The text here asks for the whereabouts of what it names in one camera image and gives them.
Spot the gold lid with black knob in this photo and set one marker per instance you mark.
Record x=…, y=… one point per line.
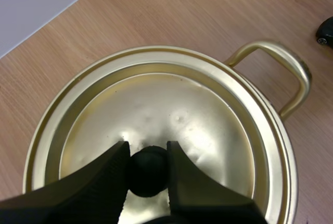
x=166, y=104

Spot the small grey toy car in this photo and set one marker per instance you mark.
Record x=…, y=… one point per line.
x=325, y=31

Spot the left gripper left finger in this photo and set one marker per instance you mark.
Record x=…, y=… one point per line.
x=86, y=190

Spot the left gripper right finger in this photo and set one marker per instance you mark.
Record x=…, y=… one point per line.
x=205, y=198

